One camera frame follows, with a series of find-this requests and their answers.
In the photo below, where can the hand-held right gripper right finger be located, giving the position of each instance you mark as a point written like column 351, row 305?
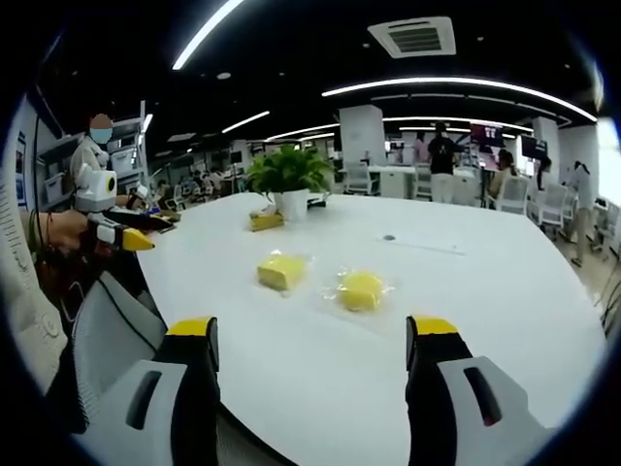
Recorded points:
column 451, row 398

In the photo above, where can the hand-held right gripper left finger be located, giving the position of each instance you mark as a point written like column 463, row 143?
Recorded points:
column 160, row 388

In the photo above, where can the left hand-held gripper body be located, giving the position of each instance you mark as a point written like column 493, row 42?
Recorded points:
column 97, row 189

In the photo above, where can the round yellow silicone block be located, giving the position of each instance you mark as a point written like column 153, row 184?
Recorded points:
column 360, row 290

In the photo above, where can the rectangular yellow silicone block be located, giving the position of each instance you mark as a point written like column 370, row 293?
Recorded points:
column 280, row 271

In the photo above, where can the person's left hand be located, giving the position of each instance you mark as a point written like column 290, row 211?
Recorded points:
column 68, row 230

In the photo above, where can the black flat tray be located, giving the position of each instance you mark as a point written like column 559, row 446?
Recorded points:
column 140, row 219

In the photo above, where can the grey office chair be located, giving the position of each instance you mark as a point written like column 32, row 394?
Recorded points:
column 114, row 330

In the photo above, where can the person's beige knit clothing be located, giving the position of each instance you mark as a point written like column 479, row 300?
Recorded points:
column 26, row 301

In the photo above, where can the yellow tissue box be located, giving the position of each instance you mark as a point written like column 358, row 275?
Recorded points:
column 266, row 222

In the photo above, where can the green potted plant white pot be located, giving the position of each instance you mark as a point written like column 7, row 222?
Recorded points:
column 290, row 175

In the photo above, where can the long ceiling light strip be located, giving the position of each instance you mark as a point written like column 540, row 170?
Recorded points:
column 461, row 87
column 206, row 34

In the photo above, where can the white mesh office chair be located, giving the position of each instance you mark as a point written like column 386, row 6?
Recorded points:
column 358, row 178
column 550, row 206
column 514, row 194

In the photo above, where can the ceiling air vent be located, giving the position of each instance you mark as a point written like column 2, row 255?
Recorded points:
column 412, row 38

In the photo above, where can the wall display screen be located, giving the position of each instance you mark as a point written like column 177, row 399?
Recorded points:
column 486, row 135

